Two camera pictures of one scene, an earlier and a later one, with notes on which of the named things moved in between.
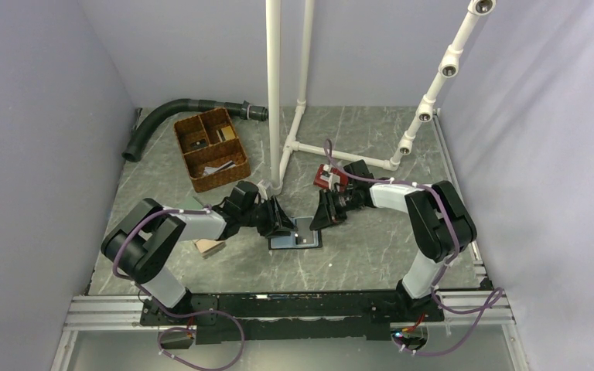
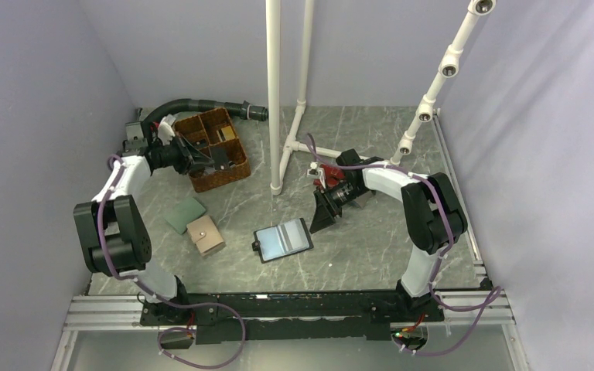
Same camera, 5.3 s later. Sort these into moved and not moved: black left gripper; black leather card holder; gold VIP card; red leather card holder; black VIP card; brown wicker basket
Moved: black VIP card; black leather card holder; black left gripper
Not moved: brown wicker basket; gold VIP card; red leather card holder
